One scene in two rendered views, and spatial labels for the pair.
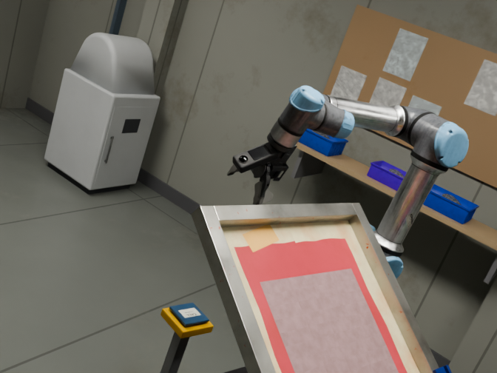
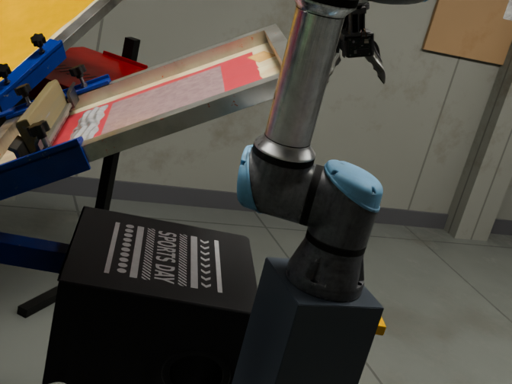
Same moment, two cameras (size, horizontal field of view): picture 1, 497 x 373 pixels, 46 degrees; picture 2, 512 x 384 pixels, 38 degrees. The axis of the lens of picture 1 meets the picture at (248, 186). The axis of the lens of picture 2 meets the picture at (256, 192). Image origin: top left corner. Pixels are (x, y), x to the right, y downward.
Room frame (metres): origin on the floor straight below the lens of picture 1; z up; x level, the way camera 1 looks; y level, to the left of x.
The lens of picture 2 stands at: (2.47, -1.51, 1.81)
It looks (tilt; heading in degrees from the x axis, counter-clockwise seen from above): 20 degrees down; 127
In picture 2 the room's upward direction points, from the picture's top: 14 degrees clockwise
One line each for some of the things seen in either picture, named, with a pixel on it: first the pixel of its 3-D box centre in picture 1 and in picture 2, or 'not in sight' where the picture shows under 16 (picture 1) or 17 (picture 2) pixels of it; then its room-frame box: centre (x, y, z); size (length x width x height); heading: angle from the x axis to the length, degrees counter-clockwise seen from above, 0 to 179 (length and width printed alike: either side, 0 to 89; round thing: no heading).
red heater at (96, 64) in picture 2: not in sight; (80, 77); (0.08, 0.29, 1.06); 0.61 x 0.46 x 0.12; 107
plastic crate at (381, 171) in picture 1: (393, 177); not in sight; (3.67, -0.85, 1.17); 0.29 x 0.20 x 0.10; 61
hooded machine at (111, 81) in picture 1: (107, 110); not in sight; (4.70, 1.33, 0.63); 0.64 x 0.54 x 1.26; 61
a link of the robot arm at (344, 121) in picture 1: (328, 118); not in sight; (1.53, -0.14, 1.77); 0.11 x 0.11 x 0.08; 32
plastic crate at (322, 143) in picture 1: (317, 138); not in sight; (3.95, -0.33, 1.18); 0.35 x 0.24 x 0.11; 61
